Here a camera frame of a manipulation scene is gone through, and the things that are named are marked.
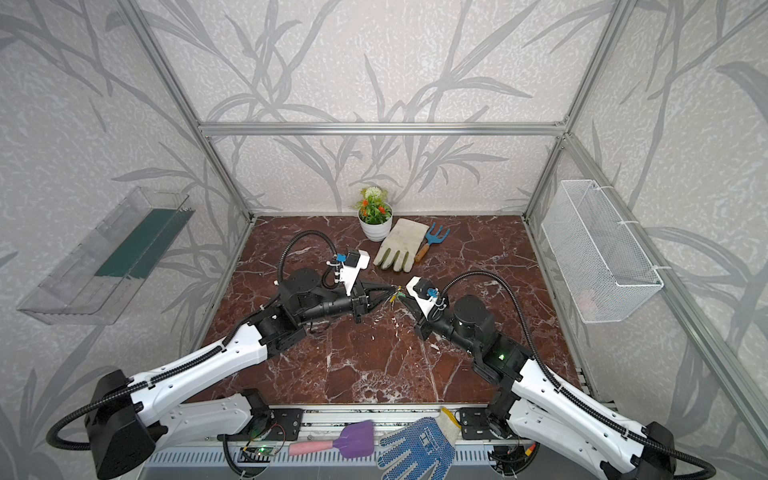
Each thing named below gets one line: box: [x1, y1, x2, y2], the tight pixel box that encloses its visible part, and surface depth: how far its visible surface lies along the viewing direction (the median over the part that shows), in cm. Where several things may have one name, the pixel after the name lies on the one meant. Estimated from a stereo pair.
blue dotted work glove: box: [377, 408, 461, 480], surface depth 72 cm
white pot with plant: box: [354, 186, 393, 243], surface depth 107 cm
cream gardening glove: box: [373, 218, 430, 273], surface depth 114 cm
